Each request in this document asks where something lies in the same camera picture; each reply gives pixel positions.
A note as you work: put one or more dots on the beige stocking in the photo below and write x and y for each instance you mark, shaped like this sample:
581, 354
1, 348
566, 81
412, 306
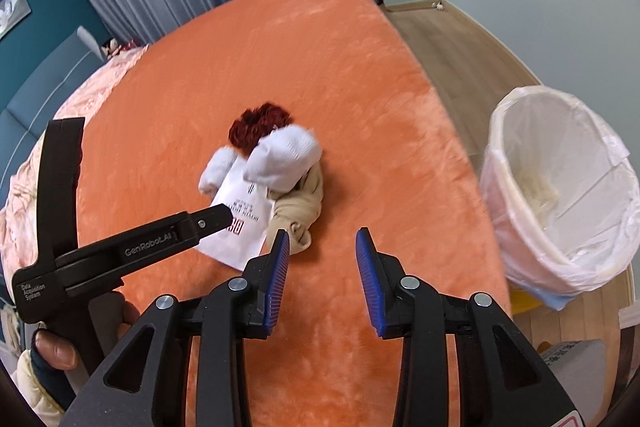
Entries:
295, 212

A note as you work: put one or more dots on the pink floral quilt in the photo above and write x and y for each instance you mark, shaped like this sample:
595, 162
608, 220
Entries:
100, 87

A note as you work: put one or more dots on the white paper bag red print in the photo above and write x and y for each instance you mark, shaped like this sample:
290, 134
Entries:
245, 252

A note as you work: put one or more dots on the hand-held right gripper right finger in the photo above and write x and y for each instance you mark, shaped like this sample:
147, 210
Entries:
369, 284

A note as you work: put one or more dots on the wall picture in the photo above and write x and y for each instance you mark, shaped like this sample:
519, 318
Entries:
15, 14

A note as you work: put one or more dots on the person's left hand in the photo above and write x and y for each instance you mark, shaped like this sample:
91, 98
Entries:
55, 349

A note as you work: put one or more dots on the yellow bin with white liner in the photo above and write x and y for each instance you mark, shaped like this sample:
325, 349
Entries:
590, 187

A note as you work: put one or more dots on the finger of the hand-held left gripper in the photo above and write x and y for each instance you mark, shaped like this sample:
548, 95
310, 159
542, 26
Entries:
212, 218

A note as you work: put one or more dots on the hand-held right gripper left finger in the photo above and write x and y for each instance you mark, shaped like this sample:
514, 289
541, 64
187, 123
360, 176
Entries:
277, 279

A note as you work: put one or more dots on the orange plush blanket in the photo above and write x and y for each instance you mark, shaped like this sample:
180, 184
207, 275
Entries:
350, 82

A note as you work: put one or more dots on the blue plastic bag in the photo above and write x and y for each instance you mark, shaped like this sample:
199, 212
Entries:
555, 301

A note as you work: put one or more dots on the white sock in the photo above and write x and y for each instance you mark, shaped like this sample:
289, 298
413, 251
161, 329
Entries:
290, 152
217, 169

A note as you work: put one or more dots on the blue padded headboard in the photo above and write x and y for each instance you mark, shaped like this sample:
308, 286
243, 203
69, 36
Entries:
45, 82

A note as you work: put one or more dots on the yellow trash bin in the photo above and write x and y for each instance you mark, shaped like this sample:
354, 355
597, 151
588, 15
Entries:
525, 302

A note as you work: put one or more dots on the person's left forearm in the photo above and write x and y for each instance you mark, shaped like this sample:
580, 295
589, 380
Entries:
35, 392

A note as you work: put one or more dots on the dark red scrunchie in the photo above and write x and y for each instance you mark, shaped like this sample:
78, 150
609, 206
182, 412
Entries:
255, 122

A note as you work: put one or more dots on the small doll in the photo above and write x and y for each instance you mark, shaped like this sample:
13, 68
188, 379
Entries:
117, 47

